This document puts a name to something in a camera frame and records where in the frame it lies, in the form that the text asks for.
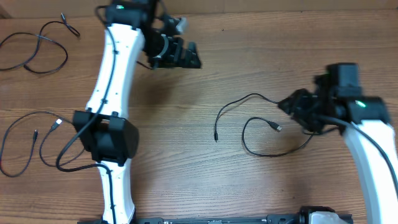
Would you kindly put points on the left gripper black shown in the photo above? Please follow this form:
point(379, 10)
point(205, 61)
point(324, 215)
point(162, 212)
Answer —
point(172, 58)

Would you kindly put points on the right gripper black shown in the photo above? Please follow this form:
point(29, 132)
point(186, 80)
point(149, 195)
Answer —
point(292, 104)

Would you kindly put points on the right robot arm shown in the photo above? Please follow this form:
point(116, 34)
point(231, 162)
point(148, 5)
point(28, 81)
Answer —
point(366, 127)

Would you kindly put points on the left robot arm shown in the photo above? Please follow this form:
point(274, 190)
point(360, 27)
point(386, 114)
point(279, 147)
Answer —
point(130, 28)

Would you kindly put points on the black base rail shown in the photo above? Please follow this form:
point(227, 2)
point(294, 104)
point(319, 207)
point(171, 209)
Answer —
point(270, 219)

